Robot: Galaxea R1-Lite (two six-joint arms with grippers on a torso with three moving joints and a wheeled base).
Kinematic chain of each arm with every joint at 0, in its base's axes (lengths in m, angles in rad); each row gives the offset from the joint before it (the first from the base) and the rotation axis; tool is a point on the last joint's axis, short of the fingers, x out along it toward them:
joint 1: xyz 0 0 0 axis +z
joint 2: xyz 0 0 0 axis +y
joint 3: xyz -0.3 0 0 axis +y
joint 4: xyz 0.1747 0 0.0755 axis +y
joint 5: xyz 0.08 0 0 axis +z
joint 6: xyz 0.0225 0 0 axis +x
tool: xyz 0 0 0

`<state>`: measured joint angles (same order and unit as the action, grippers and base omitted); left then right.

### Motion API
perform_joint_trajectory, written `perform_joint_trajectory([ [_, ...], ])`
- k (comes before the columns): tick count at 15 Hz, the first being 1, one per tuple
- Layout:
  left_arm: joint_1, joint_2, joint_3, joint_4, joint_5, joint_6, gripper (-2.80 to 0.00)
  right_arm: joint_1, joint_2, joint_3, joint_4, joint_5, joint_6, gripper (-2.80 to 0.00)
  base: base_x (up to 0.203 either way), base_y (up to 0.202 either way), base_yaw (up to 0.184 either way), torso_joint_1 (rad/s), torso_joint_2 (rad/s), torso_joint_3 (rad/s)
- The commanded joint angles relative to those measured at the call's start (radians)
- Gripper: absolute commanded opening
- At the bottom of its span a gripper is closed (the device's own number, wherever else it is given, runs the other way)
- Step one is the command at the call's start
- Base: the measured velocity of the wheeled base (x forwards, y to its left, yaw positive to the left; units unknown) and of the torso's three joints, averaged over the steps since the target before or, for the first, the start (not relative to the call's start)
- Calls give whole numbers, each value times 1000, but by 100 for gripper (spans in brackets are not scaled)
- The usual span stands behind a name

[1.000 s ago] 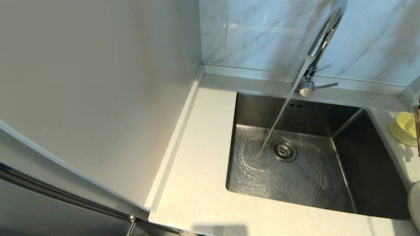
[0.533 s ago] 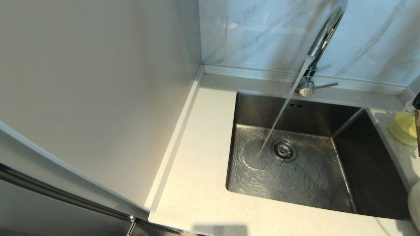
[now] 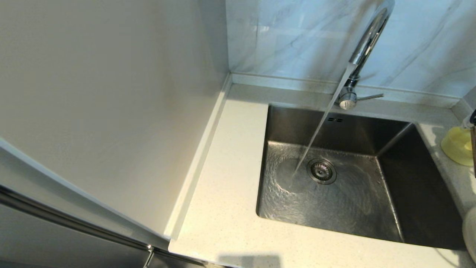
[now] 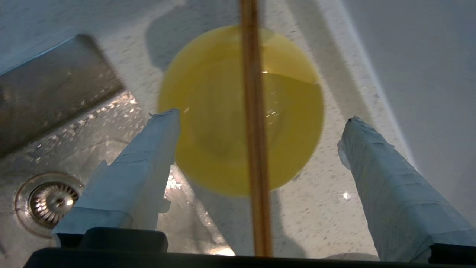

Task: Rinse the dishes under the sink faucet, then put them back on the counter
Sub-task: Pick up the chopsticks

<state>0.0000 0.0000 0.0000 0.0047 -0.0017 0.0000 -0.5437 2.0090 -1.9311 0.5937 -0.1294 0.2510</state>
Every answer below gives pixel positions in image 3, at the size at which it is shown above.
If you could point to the stainless steel sink basin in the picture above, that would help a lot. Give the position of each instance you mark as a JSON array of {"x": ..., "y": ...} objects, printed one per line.
[{"x": 353, "y": 212}]

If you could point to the white round plate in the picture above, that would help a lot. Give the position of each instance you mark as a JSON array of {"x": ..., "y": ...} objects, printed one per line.
[{"x": 470, "y": 234}]

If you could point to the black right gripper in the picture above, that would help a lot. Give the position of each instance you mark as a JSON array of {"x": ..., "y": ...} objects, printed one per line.
[{"x": 473, "y": 117}]

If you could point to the round metal drain strainer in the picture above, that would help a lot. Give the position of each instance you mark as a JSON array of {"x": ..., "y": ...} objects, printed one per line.
[{"x": 321, "y": 171}]

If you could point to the small yellow bowl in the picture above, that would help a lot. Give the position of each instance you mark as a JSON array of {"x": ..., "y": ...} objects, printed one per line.
[{"x": 455, "y": 147}]

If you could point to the grey steel appliance front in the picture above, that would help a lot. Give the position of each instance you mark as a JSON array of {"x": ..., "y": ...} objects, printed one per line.
[{"x": 55, "y": 242}]

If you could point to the white tall cabinet side panel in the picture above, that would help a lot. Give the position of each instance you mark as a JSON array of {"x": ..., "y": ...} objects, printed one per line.
[{"x": 111, "y": 93}]

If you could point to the chrome gooseneck kitchen faucet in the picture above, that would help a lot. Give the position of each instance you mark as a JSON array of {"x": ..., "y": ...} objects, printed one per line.
[{"x": 369, "y": 35}]

